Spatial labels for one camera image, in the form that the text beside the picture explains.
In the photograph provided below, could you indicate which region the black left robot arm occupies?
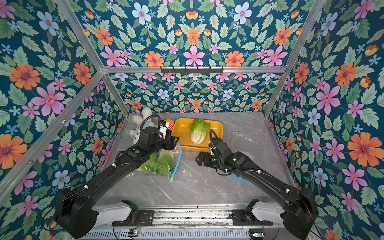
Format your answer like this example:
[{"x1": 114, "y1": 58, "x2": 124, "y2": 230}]
[{"x1": 54, "y1": 127, "x2": 179, "y2": 239}]

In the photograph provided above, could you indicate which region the yellow plastic tray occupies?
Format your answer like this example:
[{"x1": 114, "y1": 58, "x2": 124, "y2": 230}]
[{"x1": 172, "y1": 118, "x2": 223, "y2": 152}]

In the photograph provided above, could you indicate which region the aluminium frame post right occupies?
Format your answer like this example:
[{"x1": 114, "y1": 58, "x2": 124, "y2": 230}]
[{"x1": 264, "y1": 0, "x2": 327, "y2": 119}]

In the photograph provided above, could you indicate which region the black hook rail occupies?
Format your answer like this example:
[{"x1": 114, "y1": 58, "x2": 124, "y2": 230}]
[{"x1": 160, "y1": 67, "x2": 224, "y2": 75}]

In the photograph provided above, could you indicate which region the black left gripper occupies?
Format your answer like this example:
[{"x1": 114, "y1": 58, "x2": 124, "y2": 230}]
[{"x1": 146, "y1": 133, "x2": 179, "y2": 156}]

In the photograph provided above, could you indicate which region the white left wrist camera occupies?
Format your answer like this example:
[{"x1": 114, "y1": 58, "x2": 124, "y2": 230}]
[{"x1": 160, "y1": 120, "x2": 169, "y2": 140}]

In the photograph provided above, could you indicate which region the aluminium frame post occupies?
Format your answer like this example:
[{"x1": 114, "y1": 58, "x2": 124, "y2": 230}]
[
  {"x1": 264, "y1": 0, "x2": 327, "y2": 119},
  {"x1": 55, "y1": 0, "x2": 130, "y2": 117}
]

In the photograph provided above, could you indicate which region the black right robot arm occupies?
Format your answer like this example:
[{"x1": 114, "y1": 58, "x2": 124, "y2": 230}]
[{"x1": 196, "y1": 152, "x2": 319, "y2": 240}]

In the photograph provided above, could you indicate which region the white plush bunny blue shirt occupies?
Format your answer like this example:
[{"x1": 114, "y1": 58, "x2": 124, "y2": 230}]
[{"x1": 129, "y1": 107, "x2": 155, "y2": 145}]

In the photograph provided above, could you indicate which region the aluminium frame post left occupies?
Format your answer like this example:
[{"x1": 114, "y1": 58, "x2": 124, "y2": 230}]
[{"x1": 55, "y1": 0, "x2": 130, "y2": 117}]

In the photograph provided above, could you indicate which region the spare clear zipper bag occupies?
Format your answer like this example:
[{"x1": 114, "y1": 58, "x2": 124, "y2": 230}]
[{"x1": 229, "y1": 132, "x2": 261, "y2": 187}]

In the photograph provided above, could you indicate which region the clear zipper bag blue seal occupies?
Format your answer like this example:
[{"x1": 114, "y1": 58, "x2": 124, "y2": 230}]
[{"x1": 137, "y1": 143, "x2": 183, "y2": 183}]

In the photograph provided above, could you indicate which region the green cabbage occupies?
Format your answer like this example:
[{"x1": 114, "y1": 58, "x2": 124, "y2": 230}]
[
  {"x1": 159, "y1": 150, "x2": 175, "y2": 178},
  {"x1": 190, "y1": 119, "x2": 211, "y2": 145},
  {"x1": 138, "y1": 153, "x2": 162, "y2": 176}
]

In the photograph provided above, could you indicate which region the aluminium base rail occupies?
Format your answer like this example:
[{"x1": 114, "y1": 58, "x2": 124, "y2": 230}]
[{"x1": 83, "y1": 204, "x2": 296, "y2": 240}]

